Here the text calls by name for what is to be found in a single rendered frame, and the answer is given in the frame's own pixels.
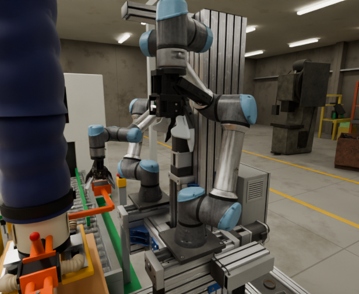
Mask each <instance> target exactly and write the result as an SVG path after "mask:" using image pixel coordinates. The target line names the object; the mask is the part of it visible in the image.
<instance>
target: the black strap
mask: <svg viewBox="0 0 359 294"><path fill-rule="evenodd" d="M74 199H76V190H75V187H72V186H71V187H70V190H69V192H68V193H67V194H66V195H64V196H63V197H61V198H59V199H57V200H55V201H51V202H48V203H46V204H42V205H37V206H29V207H24V208H14V207H9V206H6V205H5V204H4V203H3V200H2V198H1V199H0V212H1V215H2V216H4V217H6V218H8V219H14V220H25V219H34V218H40V217H43V216H47V215H51V214H54V213H56V212H59V211H61V210H63V209H65V208H66V207H68V206H69V205H70V204H71V203H72V202H73V200H74Z"/></svg>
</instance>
